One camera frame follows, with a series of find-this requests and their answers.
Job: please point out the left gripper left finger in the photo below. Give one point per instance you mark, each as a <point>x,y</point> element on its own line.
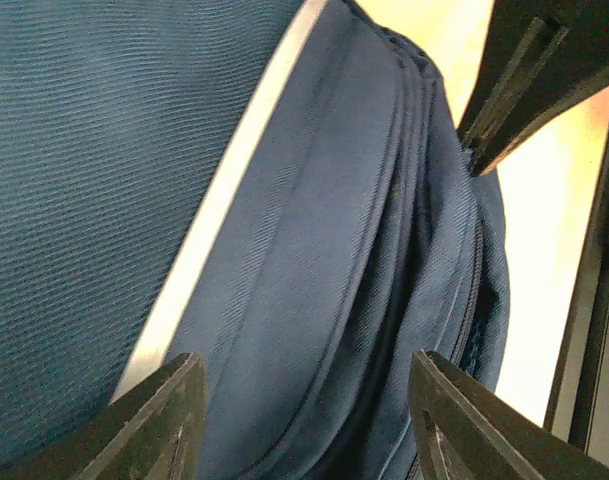
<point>152,432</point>

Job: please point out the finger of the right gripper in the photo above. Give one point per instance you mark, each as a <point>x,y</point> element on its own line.
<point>540,59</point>

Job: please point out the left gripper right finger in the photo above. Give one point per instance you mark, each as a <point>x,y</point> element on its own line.
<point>463,431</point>

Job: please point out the navy blue backpack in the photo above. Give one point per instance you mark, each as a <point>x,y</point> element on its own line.
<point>356,237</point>

